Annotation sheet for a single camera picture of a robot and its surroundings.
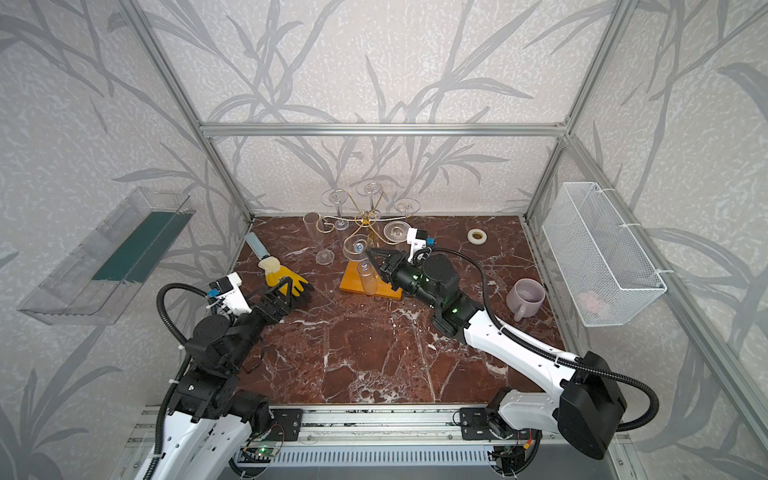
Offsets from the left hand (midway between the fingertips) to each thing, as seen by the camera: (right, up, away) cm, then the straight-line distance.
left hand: (282, 284), depth 70 cm
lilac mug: (+66, -7, +22) cm, 70 cm away
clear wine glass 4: (+11, +22, +9) cm, 26 cm away
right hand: (+20, +8, -5) cm, 22 cm away
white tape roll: (+57, +12, +45) cm, 74 cm away
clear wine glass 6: (+30, +20, +9) cm, 37 cm away
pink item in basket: (+75, -6, +2) cm, 76 cm away
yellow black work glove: (-15, 0, +31) cm, 35 cm away
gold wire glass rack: (+21, +14, +6) cm, 26 cm away
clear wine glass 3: (+27, +13, +3) cm, 30 cm away
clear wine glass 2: (+19, +9, -2) cm, 21 cm away
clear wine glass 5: (+20, +25, +11) cm, 34 cm away
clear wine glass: (0, +16, +23) cm, 29 cm away
